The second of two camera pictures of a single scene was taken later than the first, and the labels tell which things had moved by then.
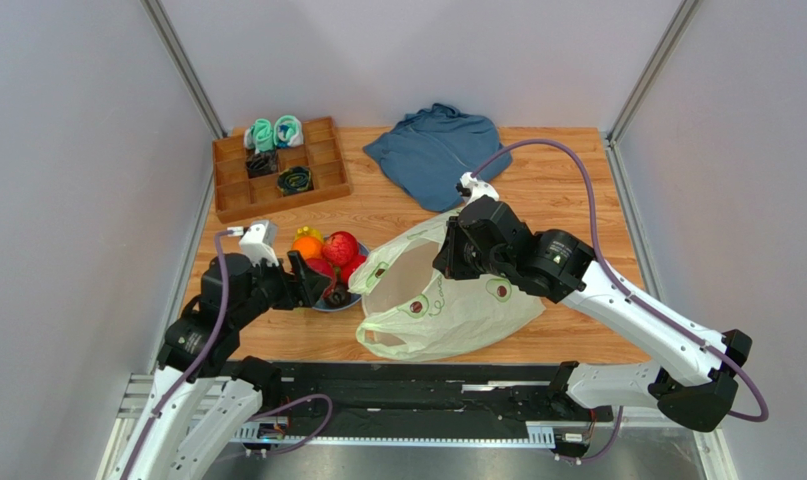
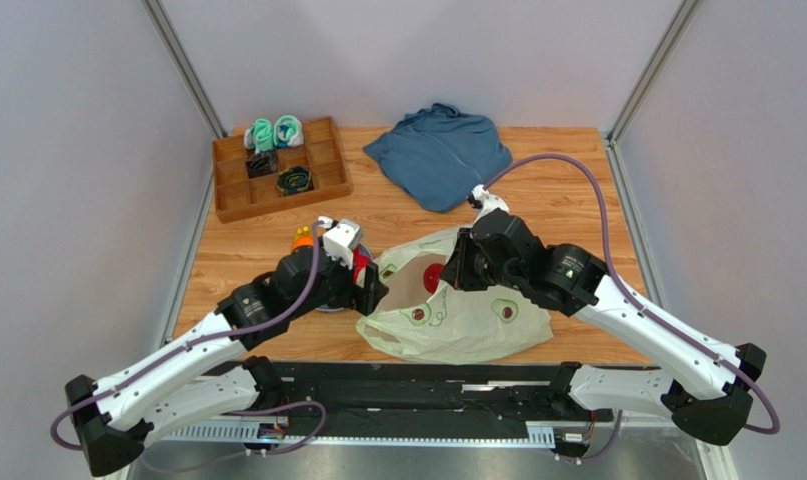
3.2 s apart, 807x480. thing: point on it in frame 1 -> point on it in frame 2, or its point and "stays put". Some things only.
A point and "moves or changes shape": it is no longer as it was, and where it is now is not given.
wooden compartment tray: x=239 y=197 stays put
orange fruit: x=309 y=247 stays put
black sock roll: x=262 y=163 stays put
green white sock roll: x=259 y=136 stays put
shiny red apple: x=322 y=267 moves or changes shape
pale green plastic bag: x=411 y=312 moves or changes shape
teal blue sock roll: x=287 y=132 stays put
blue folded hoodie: x=429 y=152 stays put
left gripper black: x=314 y=283 -> x=366 y=298
